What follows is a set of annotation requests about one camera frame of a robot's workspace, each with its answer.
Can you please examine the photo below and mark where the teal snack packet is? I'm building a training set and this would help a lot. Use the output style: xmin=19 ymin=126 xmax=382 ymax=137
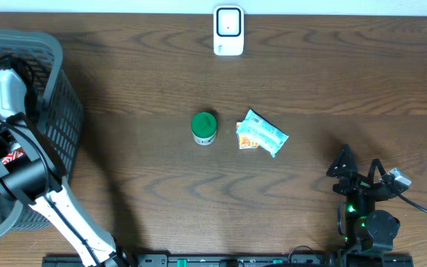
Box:
xmin=236 ymin=110 xmax=289 ymax=158

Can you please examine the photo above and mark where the orange snack box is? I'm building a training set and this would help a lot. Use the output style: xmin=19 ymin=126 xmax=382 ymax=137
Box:
xmin=237 ymin=133 xmax=259 ymax=150

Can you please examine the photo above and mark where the green lid jar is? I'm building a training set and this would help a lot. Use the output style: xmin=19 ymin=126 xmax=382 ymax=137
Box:
xmin=191 ymin=112 xmax=217 ymax=145

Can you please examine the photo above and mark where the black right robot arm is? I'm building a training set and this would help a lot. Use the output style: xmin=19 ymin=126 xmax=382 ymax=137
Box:
xmin=326 ymin=145 xmax=400 ymax=254

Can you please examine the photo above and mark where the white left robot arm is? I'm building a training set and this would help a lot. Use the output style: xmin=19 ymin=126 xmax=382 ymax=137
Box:
xmin=0 ymin=54 xmax=137 ymax=266

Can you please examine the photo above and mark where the grey plastic basket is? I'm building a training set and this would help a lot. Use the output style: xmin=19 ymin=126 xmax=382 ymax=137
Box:
xmin=0 ymin=29 xmax=84 ymax=237

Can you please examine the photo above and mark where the black right camera cable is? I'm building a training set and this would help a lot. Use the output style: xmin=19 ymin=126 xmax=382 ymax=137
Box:
xmin=367 ymin=158 xmax=427 ymax=231

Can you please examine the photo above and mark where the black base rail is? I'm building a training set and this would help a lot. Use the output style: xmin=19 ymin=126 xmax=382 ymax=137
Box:
xmin=42 ymin=252 xmax=414 ymax=267

